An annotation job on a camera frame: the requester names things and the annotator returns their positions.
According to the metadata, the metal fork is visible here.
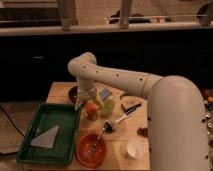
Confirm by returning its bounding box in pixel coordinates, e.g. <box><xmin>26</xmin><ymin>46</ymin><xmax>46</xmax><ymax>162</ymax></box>
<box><xmin>86</xmin><ymin>128</ymin><xmax>105</xmax><ymax>158</ymax></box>

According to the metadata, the beige sponge block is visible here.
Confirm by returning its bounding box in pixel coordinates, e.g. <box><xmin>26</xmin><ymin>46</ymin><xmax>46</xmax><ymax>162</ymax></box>
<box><xmin>121</xmin><ymin>98</ymin><xmax>137</xmax><ymax>111</ymax></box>

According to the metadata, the brown bead cluster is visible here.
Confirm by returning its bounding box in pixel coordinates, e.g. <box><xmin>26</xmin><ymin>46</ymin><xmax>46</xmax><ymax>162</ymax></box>
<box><xmin>137</xmin><ymin>127</ymin><xmax>148</xmax><ymax>138</ymax></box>

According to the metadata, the black marker pen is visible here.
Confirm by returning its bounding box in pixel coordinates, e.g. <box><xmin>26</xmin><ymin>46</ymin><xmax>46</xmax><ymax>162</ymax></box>
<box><xmin>124</xmin><ymin>103</ymin><xmax>142</xmax><ymax>112</ymax></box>

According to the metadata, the green plastic tray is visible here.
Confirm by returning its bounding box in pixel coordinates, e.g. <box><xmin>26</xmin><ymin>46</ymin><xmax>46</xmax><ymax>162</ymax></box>
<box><xmin>16</xmin><ymin>103</ymin><xmax>81</xmax><ymax>165</ymax></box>

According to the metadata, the wooden railing shelf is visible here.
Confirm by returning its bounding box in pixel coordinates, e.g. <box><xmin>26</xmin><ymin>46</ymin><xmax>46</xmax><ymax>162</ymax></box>
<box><xmin>0</xmin><ymin>0</ymin><xmax>213</xmax><ymax>35</ymax></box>

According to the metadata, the white cup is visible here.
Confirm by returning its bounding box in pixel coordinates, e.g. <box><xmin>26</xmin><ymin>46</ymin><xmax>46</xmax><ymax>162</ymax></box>
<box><xmin>125</xmin><ymin>139</ymin><xmax>145</xmax><ymax>159</ymax></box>

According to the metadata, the small metal cup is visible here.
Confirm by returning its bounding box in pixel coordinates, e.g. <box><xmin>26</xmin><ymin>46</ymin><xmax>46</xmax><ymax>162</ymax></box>
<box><xmin>88</xmin><ymin>113</ymin><xmax>98</xmax><ymax>121</ymax></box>

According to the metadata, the dark brown bowl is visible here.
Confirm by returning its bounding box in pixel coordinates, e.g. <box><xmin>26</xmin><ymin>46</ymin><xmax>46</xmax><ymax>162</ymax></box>
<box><xmin>68</xmin><ymin>86</ymin><xmax>77</xmax><ymax>104</ymax></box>

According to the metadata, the green yellow cup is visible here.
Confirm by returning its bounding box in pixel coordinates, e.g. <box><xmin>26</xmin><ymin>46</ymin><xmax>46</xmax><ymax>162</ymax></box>
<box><xmin>103</xmin><ymin>99</ymin><xmax>115</xmax><ymax>115</ymax></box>

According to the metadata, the black cable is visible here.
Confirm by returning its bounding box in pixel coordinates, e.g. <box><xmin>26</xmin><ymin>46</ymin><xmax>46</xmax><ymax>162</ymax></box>
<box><xmin>0</xmin><ymin>105</ymin><xmax>26</xmax><ymax>138</ymax></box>

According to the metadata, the blue grey small card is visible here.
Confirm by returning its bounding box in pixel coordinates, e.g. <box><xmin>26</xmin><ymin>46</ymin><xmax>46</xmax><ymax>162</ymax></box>
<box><xmin>99</xmin><ymin>88</ymin><xmax>112</xmax><ymax>100</ymax></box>

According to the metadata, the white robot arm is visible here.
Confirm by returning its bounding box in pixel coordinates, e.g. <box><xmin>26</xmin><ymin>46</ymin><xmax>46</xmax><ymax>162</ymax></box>
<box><xmin>68</xmin><ymin>52</ymin><xmax>210</xmax><ymax>171</ymax></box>

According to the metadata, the grey triangular cloth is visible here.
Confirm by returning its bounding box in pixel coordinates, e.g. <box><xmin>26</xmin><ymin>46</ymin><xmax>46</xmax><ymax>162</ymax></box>
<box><xmin>30</xmin><ymin>125</ymin><xmax>59</xmax><ymax>148</ymax></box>

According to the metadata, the orange plate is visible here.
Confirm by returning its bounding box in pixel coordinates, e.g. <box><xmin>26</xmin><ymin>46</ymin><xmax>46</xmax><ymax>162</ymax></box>
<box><xmin>76</xmin><ymin>133</ymin><xmax>107</xmax><ymax>169</ymax></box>

